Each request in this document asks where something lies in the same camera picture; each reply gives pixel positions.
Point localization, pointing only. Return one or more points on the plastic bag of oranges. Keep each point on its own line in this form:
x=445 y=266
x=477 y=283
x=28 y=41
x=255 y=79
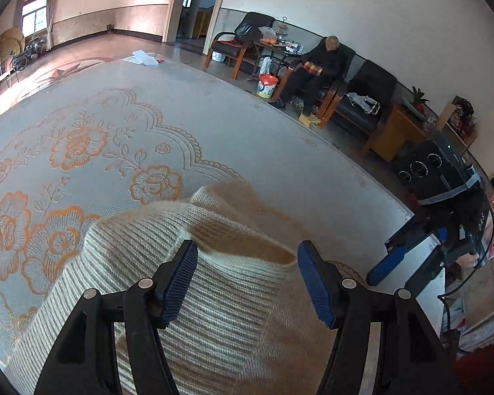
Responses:
x=268 y=35

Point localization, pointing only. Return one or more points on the white plastic bag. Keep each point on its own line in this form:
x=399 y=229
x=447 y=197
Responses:
x=265 y=66

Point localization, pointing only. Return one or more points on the white printed bucket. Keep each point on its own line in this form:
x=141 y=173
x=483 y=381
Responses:
x=266 y=87

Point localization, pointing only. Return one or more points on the dark ornament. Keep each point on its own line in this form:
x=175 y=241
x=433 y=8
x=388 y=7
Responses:
x=463 y=113

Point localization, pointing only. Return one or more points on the red cloth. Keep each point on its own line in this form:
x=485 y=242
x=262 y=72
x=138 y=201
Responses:
x=481 y=370

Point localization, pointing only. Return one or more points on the small white bucket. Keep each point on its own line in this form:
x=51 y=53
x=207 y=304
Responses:
x=218 y=56

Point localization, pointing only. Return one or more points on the tiered metal stand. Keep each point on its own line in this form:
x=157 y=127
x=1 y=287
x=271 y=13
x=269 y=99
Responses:
x=283 y=28

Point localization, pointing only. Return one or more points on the potted plant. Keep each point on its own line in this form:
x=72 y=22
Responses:
x=419 y=98

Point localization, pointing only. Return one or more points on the plaid cushion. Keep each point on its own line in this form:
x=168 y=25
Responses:
x=311 y=68

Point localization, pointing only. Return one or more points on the dark side table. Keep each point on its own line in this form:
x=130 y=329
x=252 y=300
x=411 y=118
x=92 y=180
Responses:
x=280 y=51

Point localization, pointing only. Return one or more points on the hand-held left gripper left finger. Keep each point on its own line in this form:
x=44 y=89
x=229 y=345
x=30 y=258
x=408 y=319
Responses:
x=179 y=284

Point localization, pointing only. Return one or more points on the metal chair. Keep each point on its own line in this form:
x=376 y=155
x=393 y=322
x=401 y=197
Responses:
x=3 y=75

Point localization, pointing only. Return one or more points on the beige curtain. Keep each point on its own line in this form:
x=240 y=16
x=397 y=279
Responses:
x=53 y=12

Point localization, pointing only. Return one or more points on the bicycle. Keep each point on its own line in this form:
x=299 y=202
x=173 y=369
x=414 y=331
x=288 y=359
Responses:
x=26 y=51

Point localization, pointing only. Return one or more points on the cream knit sweater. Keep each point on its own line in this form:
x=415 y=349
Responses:
x=230 y=317

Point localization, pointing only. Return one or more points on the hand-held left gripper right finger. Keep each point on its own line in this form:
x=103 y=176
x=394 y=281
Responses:
x=317 y=284

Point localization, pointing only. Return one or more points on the black wooden armchair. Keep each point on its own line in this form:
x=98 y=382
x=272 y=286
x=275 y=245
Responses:
x=341 y=78
x=238 y=45
x=366 y=119

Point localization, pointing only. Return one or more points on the white paper sheet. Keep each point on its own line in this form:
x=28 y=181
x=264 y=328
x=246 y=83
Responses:
x=142 y=57

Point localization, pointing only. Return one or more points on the black bag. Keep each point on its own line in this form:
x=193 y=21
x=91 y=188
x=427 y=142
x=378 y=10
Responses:
x=245 y=32

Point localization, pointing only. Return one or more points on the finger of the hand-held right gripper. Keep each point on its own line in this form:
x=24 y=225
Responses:
x=407 y=232
x=385 y=267

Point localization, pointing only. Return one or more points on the wooden cabinet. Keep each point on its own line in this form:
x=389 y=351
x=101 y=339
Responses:
x=399 y=131

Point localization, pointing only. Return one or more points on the grey mat with orange flowers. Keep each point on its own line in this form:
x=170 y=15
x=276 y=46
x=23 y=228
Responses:
x=251 y=140

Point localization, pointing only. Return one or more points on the white door frame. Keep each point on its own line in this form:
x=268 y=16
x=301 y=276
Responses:
x=218 y=12

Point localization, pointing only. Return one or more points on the person's right hand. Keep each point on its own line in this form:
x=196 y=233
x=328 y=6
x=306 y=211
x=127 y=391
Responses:
x=471 y=260

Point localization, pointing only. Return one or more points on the yellow box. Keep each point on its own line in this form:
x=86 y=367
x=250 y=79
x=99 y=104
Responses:
x=308 y=118

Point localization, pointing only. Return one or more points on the white cloth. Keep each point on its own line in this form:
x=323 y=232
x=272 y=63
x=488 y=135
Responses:
x=364 y=103

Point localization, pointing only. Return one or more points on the window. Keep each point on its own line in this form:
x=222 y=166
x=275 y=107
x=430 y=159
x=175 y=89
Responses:
x=33 y=14

